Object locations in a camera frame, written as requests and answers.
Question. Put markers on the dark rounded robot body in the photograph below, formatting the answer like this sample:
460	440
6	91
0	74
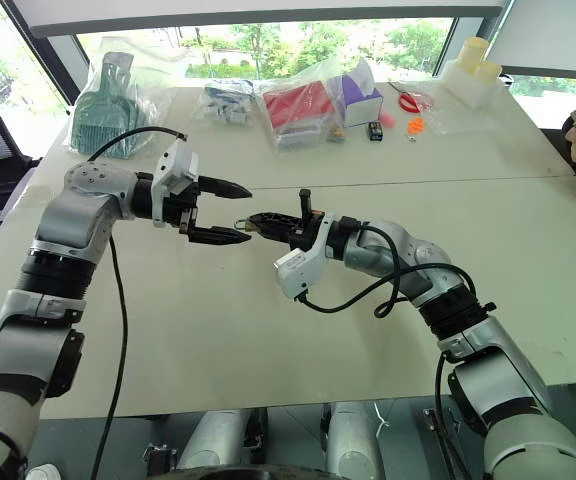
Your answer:
248	473

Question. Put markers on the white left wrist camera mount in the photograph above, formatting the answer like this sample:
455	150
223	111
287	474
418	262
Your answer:
175	172

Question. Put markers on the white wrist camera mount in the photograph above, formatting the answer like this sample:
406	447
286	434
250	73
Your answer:
298	262
175	172

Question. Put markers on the silver rounded robot leg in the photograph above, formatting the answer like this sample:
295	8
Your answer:
215	440
353	440

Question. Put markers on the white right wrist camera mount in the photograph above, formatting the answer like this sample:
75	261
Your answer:
298	262

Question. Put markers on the pink small object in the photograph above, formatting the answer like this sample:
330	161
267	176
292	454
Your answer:
388	120

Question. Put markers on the red box in plastic bag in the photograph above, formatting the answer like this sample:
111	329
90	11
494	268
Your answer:
295	112

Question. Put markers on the orange small toy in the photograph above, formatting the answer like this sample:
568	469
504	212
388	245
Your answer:
416	126

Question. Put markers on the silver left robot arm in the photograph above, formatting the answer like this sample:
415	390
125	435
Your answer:
68	220

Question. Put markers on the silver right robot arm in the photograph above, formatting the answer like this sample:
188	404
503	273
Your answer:
493	370

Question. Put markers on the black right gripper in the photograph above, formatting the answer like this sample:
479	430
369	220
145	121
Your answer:
304	227

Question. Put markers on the small colourful trinket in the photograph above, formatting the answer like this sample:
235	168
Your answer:
337	134

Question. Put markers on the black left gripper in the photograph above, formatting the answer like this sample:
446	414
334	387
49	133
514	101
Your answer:
184	209

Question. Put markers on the bag of white blue parts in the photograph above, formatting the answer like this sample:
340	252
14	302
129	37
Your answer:
225	106

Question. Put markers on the small metal clip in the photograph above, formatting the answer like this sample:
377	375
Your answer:
243	225

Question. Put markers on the white holder with yellow cylinders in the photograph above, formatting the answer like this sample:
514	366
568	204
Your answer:
473	75

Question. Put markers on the green dustpan in plastic bag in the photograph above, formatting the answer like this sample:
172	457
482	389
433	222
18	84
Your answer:
110	112

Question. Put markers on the black rectangular battery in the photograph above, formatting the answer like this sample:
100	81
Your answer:
375	132

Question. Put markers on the clear plastic bag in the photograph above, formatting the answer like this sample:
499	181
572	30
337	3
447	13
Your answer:
448	112

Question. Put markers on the purple white tissue box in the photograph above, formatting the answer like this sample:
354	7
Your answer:
363	102

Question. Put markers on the metal table latch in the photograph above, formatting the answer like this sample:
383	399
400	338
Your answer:
159	457
435	420

